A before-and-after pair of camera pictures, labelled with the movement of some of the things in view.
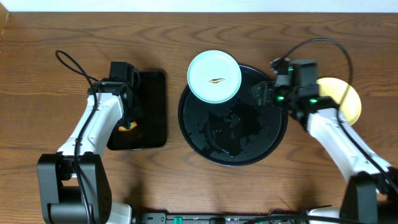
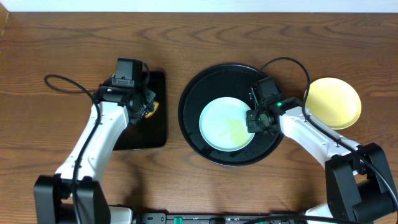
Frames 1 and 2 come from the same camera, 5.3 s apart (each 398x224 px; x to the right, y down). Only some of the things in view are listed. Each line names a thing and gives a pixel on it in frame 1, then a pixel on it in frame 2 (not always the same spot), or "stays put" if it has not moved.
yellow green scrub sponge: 132,125 -> 156,106
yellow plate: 349,101 stays put
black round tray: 236,132 stays put
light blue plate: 214,76 -> 223,124
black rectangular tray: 150,114 stays put
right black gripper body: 270,94 -> 257,122
